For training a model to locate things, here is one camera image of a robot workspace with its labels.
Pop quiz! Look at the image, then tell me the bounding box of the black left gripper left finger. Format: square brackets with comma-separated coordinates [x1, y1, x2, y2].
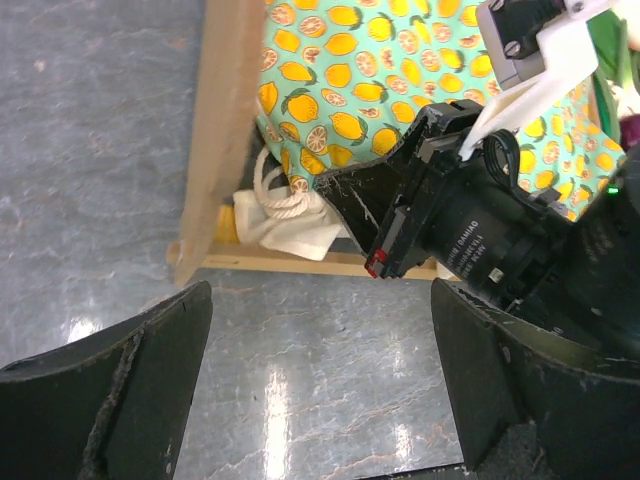
[1, 281, 212, 479]

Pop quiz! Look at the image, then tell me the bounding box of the green plastic crate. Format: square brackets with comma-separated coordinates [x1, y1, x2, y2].
[588, 10, 629, 141]

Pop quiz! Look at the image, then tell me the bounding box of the wooden pet bed frame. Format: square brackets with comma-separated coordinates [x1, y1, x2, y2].
[167, 1, 459, 285]

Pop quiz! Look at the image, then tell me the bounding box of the white rope tie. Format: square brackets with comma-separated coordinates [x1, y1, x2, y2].
[253, 143, 314, 221]

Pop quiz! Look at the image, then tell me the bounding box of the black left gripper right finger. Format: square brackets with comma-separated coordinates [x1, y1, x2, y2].
[431, 279, 639, 479]

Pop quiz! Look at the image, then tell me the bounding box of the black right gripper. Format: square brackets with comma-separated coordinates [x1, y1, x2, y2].
[313, 100, 570, 305]

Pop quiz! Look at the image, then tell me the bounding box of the lemon print cushion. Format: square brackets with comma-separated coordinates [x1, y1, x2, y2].
[219, 0, 629, 262]

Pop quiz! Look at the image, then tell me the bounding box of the purple onion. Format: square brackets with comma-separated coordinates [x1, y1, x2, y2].
[620, 114, 640, 151]

